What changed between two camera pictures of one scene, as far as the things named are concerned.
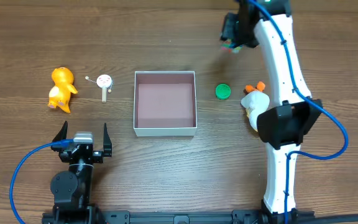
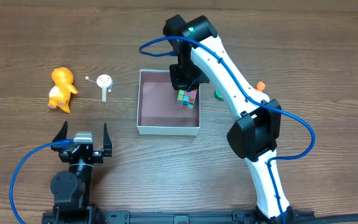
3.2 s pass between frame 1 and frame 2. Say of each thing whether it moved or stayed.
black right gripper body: moved
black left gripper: stayed
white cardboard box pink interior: stayed
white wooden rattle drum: stayed
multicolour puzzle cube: moved
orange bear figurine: stayed
